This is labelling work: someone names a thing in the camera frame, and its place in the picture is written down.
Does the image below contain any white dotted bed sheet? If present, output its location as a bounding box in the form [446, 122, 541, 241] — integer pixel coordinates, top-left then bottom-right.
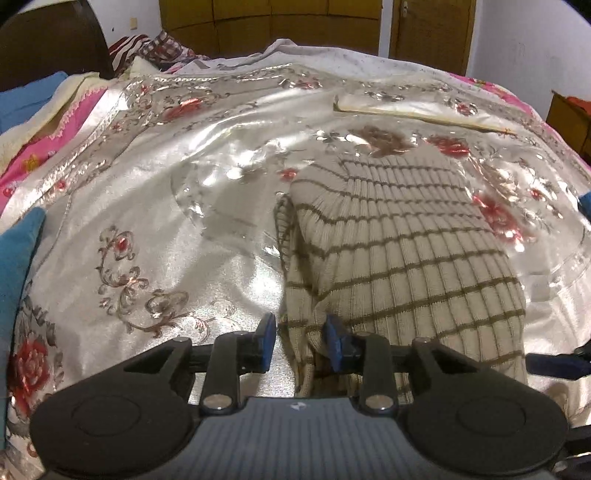
[175, 39, 462, 84]

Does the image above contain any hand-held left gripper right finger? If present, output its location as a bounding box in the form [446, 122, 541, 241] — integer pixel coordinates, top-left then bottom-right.
[323, 314, 472, 414]

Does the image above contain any dark wooden headboard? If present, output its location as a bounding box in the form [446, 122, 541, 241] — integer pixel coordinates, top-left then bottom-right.
[0, 0, 116, 93]

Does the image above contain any pink floral bed sheet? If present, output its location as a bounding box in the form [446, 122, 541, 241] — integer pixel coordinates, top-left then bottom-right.
[0, 71, 541, 204]

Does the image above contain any wooden door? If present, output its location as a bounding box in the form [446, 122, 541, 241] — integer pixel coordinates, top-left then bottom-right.
[389, 0, 476, 77]

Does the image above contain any wooden cabinet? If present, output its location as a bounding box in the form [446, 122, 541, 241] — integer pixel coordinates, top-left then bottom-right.
[547, 90, 591, 162]

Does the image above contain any beige striped knit sweater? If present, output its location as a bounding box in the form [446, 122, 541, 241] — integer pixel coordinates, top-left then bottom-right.
[272, 150, 529, 398]

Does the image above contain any wooden wardrobe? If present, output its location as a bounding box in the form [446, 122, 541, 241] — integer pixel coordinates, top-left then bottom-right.
[158, 0, 383, 60]

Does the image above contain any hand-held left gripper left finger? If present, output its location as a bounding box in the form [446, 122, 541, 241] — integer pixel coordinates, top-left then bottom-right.
[122, 312, 278, 414]

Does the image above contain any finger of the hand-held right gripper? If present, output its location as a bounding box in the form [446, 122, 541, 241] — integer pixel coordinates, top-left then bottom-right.
[526, 342, 591, 380]

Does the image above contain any cream blanket with pink trim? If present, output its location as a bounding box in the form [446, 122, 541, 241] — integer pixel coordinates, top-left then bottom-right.
[0, 71, 121, 171]

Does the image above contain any silver floral satin bedspread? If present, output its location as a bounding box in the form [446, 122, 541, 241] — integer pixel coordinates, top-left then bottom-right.
[0, 60, 591, 462]

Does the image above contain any blue pillow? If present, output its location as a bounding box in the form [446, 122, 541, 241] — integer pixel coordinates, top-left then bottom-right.
[0, 70, 70, 134]

